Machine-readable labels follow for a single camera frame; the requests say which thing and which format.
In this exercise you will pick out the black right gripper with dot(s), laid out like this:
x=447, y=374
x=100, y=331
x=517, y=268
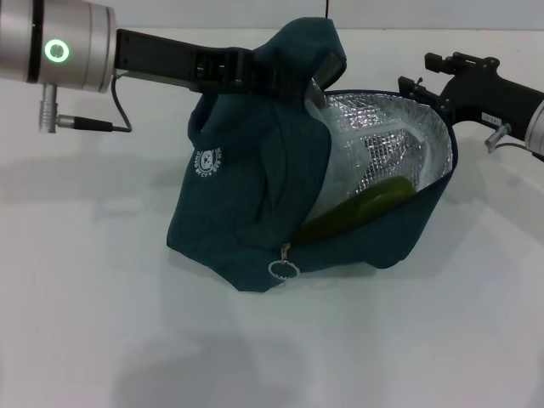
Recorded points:
x=489, y=93

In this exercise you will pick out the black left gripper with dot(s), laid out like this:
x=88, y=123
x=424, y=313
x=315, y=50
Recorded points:
x=161, y=57

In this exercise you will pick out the teal insulated lunch bag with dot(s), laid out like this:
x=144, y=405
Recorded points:
x=238, y=204

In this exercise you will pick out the green cucumber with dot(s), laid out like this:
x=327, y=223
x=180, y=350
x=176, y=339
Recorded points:
x=365, y=206

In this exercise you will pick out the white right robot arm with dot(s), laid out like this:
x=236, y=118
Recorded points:
x=536, y=127

